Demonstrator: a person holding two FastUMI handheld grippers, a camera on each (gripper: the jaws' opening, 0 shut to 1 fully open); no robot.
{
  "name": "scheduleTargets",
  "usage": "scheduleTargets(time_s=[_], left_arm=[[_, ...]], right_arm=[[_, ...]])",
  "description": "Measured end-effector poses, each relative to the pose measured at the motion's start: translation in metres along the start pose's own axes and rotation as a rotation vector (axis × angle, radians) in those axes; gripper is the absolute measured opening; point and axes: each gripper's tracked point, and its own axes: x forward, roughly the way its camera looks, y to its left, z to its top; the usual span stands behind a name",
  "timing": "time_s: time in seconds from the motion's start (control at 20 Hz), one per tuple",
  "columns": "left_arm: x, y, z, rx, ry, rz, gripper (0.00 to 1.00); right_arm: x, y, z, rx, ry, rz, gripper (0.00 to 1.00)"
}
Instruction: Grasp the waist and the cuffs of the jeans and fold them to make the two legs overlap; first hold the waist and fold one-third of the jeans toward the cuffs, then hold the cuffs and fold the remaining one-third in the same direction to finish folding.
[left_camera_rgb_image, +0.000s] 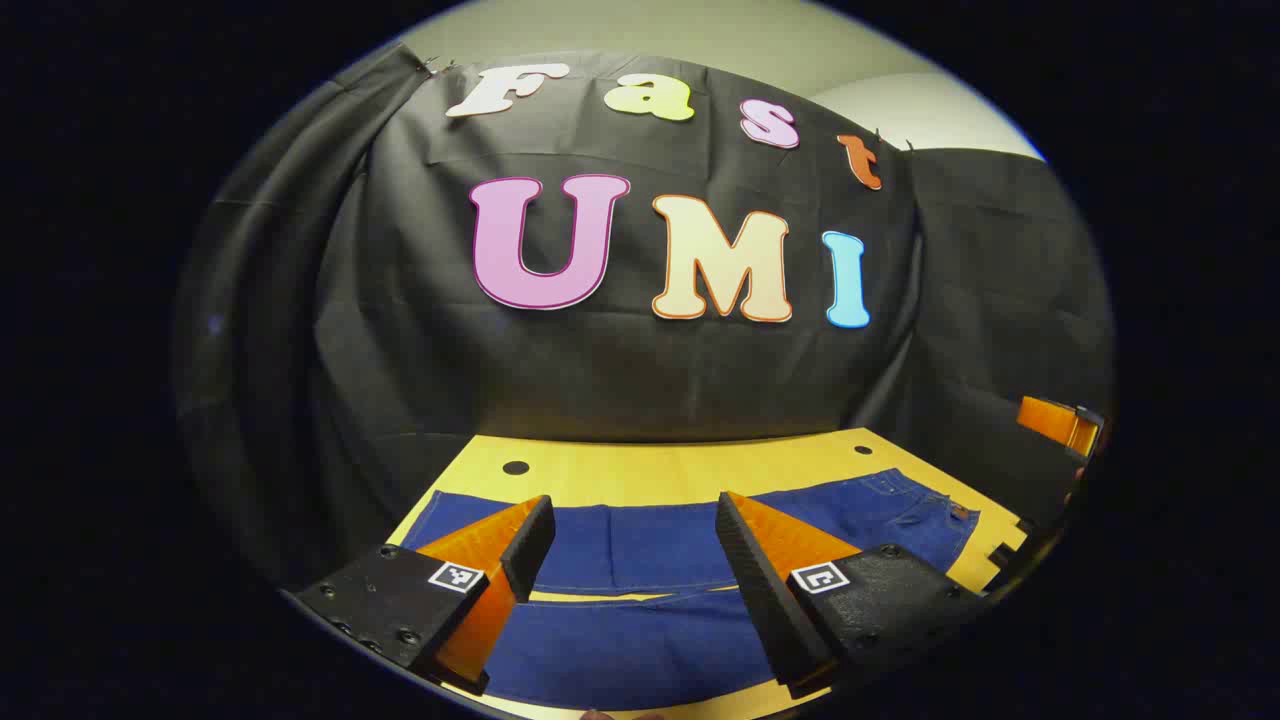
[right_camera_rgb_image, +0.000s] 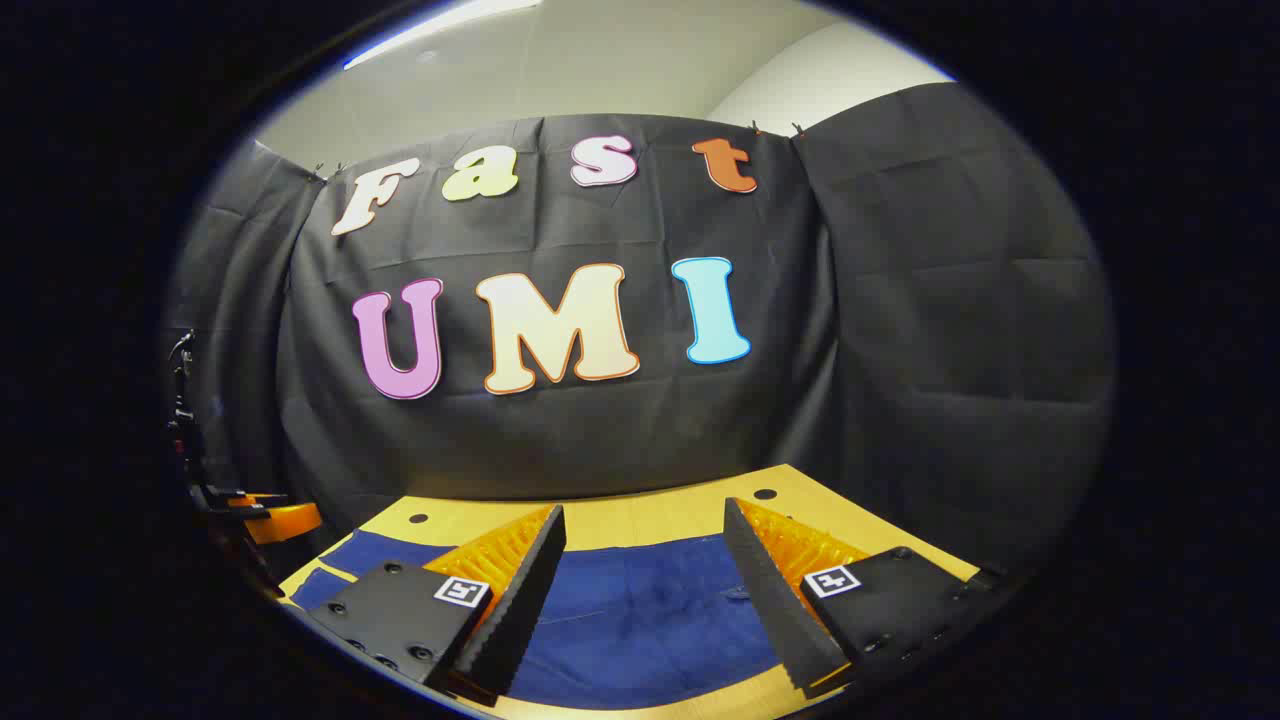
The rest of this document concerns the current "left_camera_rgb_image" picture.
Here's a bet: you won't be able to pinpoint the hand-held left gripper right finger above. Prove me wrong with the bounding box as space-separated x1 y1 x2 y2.
714 490 991 701

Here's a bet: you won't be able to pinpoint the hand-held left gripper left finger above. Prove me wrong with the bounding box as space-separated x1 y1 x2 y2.
285 494 557 697

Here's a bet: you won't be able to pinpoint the blue jeans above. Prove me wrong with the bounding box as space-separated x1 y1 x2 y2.
400 467 982 711

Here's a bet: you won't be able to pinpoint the black backdrop cloth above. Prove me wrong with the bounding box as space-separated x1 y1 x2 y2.
170 42 1116 601

